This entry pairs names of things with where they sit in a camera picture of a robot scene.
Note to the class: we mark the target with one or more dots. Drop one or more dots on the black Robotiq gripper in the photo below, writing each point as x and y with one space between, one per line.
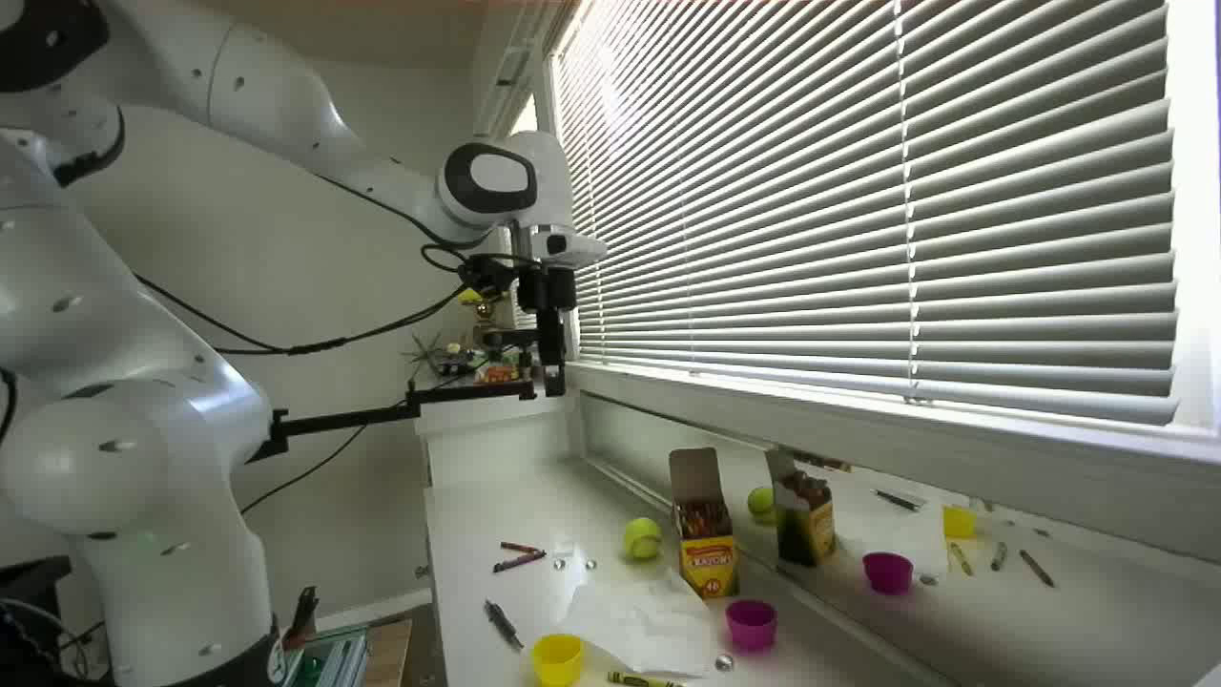
548 291

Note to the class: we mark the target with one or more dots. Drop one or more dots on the white paper napkin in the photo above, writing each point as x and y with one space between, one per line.
634 621

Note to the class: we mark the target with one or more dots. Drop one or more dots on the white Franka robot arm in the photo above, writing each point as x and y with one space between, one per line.
127 444

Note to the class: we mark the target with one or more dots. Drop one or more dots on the small colourful trinkets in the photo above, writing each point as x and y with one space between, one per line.
490 368

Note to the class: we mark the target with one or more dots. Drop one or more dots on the yellow table lamp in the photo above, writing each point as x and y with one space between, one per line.
470 298

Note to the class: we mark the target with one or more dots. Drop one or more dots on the red crayon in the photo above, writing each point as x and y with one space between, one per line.
518 562
526 546

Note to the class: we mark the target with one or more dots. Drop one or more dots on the dark pen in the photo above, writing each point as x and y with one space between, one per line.
503 625

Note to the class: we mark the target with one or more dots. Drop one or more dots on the yellow plastic cup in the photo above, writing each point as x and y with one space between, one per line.
558 659

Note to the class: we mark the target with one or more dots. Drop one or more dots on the yellow green marker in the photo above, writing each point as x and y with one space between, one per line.
634 678

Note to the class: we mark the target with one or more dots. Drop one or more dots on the magenta plastic cup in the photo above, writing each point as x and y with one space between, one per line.
750 628

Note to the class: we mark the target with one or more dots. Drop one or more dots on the brown cardboard piece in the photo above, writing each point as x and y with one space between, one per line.
386 649

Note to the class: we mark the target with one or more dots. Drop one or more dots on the white window sill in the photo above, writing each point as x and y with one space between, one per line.
892 416

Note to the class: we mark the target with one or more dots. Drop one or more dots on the large white window blinds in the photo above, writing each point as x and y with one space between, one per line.
866 193

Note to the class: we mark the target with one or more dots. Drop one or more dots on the black equipment stand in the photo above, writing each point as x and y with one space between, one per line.
33 625

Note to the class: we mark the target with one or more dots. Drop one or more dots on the black stereo camera bar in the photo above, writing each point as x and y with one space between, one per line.
503 338

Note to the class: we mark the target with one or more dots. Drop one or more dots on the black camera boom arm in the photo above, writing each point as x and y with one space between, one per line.
356 416

